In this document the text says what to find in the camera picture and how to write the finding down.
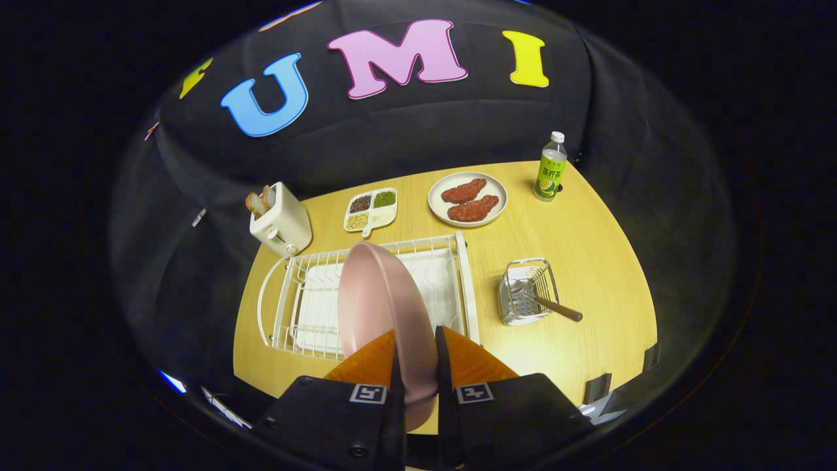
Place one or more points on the black table edge bracket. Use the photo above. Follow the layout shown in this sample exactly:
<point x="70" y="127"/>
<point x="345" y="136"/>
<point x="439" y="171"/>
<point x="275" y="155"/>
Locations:
<point x="651" y="356"/>

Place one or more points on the white plate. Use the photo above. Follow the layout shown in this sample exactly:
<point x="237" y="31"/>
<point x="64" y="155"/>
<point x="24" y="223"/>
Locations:
<point x="437" y="199"/>

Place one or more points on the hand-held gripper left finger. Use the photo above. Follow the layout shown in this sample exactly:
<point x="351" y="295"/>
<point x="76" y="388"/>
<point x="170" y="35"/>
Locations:
<point x="397" y="425"/>

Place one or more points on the red clip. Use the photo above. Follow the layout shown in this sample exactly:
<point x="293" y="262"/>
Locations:
<point x="152" y="131"/>

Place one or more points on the white divided grain dish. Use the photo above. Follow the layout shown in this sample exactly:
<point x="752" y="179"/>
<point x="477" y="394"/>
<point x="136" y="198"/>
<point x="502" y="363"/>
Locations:
<point x="386" y="214"/>

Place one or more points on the red meat piece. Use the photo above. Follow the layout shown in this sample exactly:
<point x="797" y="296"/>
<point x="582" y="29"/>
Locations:
<point x="474" y="209"/>
<point x="464" y="191"/>

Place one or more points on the white clip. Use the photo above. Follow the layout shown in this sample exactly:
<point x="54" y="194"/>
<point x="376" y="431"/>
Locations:
<point x="199" y="217"/>

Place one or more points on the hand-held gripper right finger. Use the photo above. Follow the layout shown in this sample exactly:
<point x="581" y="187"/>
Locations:
<point x="446" y="418"/>

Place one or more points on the green label drink bottle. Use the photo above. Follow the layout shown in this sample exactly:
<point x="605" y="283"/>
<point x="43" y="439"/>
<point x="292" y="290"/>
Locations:
<point x="550" y="173"/>

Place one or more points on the toast slice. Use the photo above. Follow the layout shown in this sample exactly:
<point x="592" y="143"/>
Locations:
<point x="255" y="204"/>
<point x="268" y="196"/>

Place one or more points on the pink plate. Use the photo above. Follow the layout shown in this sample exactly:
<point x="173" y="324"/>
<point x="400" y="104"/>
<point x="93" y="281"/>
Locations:
<point x="379" y="301"/>

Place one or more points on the white toaster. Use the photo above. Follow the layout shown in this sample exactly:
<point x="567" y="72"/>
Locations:
<point x="284" y="222"/>

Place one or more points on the black backdrop cloth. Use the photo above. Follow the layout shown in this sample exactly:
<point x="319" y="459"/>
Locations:
<point x="392" y="131"/>

